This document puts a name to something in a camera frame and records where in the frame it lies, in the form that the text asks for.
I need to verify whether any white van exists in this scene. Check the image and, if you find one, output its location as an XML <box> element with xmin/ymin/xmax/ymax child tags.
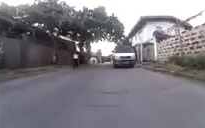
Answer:
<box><xmin>112</xmin><ymin>43</ymin><xmax>137</xmax><ymax>69</ymax></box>

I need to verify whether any person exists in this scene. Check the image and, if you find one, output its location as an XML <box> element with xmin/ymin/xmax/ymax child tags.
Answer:
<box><xmin>71</xmin><ymin>51</ymin><xmax>81</xmax><ymax>69</ymax></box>

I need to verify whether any grey asphalt road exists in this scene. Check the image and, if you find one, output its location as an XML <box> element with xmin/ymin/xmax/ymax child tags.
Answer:
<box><xmin>0</xmin><ymin>63</ymin><xmax>205</xmax><ymax>128</ymax></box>

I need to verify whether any large leafy tree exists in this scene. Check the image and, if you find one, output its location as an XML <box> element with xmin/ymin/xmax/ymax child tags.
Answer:
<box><xmin>0</xmin><ymin>0</ymin><xmax>126</xmax><ymax>64</ymax></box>

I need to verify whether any white building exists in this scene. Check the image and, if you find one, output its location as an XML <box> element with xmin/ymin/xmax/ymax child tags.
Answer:
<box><xmin>127</xmin><ymin>15</ymin><xmax>193</xmax><ymax>63</ymax></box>

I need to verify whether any concrete kerb strip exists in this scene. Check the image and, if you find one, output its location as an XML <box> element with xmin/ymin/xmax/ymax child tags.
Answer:
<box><xmin>0</xmin><ymin>63</ymin><xmax>74</xmax><ymax>84</ymax></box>

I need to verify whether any grass verge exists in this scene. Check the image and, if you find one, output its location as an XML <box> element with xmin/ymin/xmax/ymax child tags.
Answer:
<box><xmin>156</xmin><ymin>52</ymin><xmax>205</xmax><ymax>79</ymax></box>

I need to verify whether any grey wall with roof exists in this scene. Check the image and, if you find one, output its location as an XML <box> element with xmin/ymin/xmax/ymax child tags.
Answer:
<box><xmin>0</xmin><ymin>13</ymin><xmax>78</xmax><ymax>71</ymax></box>

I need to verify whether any concrete block wall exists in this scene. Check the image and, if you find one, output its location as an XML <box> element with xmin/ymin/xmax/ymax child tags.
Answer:
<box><xmin>155</xmin><ymin>21</ymin><xmax>205</xmax><ymax>62</ymax></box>

